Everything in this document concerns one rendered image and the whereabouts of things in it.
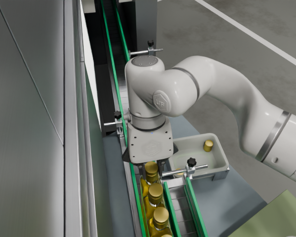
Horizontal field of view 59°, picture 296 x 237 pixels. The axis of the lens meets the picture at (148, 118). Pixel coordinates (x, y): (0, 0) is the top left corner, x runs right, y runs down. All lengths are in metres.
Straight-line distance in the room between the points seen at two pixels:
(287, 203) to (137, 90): 0.78
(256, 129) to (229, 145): 1.77
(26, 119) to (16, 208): 0.09
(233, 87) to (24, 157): 0.36
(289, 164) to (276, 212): 0.67
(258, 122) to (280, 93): 2.31
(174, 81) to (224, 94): 0.12
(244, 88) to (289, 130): 0.11
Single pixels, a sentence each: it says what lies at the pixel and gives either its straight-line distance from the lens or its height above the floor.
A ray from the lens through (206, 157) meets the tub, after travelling 1.15.
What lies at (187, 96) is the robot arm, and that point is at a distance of 0.42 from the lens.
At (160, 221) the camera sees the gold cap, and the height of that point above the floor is 1.16.
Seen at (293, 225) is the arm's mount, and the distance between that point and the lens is 1.08.
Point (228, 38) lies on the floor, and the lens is 3.20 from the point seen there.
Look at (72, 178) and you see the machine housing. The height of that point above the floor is 1.39.
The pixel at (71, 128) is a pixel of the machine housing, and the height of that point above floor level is 1.39.
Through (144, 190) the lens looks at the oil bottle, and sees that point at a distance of 0.72.
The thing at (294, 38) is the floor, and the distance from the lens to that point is 3.47.
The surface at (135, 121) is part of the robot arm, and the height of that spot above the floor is 1.32.
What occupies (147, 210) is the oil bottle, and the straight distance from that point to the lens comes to 0.70.
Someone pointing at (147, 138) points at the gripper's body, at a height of 1.28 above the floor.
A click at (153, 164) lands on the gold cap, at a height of 1.16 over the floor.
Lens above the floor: 1.74
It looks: 51 degrees down
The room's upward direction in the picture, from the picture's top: straight up
